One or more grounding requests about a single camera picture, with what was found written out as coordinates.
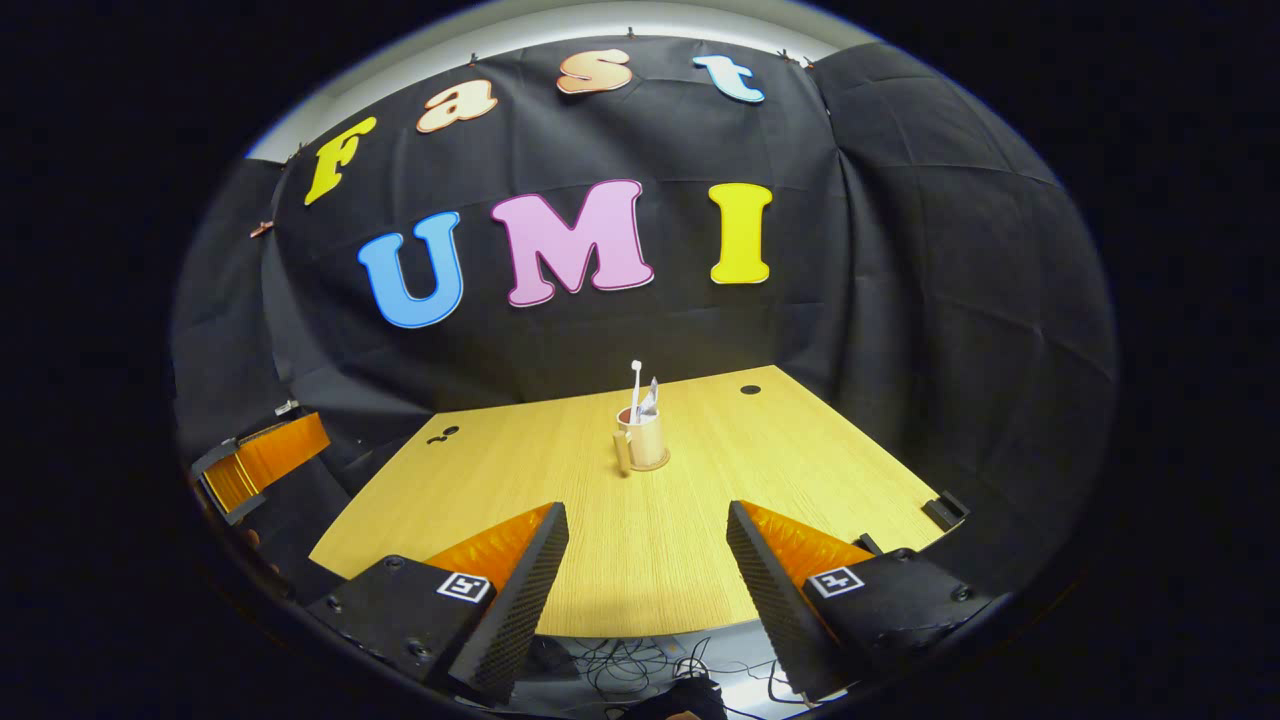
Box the wooden desktop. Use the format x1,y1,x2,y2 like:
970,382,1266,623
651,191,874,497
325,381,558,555
308,365,946,639

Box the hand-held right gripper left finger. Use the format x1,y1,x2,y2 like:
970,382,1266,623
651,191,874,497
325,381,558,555
305,502,570,706

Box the tangled black cables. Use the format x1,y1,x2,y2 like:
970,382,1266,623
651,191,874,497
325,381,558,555
560,635,811,720

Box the black backdrop cloth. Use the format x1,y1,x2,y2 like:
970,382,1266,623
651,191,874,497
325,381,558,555
170,35,1119,601

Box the beige cup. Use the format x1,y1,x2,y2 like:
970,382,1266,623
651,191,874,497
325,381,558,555
614,405,669,477

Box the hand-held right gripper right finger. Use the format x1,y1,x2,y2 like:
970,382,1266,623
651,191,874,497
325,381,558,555
725,500,1001,703

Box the black table clamp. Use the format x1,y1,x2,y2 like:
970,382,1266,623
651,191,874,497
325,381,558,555
922,490,971,531

